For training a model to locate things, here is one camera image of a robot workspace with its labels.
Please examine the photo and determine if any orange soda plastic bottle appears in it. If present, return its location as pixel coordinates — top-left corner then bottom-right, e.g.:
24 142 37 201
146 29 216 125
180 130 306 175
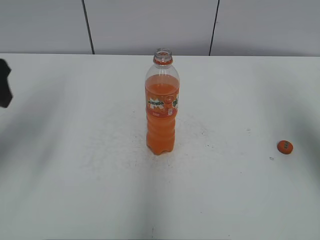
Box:
144 48 180 155

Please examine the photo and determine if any orange bottle cap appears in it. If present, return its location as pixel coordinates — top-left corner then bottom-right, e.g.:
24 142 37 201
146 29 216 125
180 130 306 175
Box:
277 140 294 155

